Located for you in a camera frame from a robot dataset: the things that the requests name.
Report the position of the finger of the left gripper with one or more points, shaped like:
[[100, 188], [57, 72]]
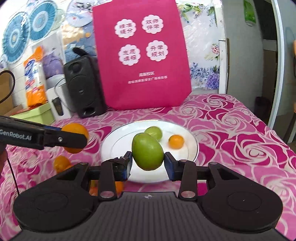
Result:
[[52, 128], [64, 139]]

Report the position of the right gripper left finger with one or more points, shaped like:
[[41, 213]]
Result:
[[83, 182]]

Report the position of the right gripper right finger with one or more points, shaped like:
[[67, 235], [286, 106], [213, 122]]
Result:
[[188, 173]]

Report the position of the small orange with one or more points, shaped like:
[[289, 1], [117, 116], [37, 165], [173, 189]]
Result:
[[176, 142]]

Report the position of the large green fruit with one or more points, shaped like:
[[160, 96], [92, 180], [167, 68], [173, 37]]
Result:
[[147, 152]]

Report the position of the left hand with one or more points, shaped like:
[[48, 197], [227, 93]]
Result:
[[3, 159]]

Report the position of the green box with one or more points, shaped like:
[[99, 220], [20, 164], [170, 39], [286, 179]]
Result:
[[41, 114]]

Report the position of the white round plate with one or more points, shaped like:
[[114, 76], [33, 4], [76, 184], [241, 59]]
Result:
[[119, 141]]

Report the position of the white cup box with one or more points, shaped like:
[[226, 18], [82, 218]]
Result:
[[60, 102]]

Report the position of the orange detergent bag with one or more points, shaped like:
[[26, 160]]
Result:
[[35, 83]]

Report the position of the black speaker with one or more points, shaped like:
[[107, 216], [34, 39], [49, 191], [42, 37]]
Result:
[[84, 85]]

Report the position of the cardboard box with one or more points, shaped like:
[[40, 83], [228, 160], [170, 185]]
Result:
[[7, 86]]

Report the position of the pink rose tablecloth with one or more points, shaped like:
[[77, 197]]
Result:
[[226, 130]]

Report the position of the bedding poster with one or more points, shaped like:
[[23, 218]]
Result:
[[58, 47]]

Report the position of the blue paper fan left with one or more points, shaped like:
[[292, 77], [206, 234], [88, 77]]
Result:
[[16, 37]]

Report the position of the blue paper fan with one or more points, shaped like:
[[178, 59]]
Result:
[[42, 19], [16, 37]]

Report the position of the blue paper fan right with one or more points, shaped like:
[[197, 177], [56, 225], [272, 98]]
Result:
[[42, 19]]

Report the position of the pink tote bag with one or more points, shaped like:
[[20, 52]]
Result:
[[142, 55]]

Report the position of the white paper fan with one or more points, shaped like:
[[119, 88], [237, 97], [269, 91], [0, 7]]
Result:
[[79, 12]]

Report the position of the floral wall cloth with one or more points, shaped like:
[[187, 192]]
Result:
[[201, 34]]

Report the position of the green wall sticker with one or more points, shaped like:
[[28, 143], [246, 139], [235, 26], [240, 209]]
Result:
[[249, 14]]

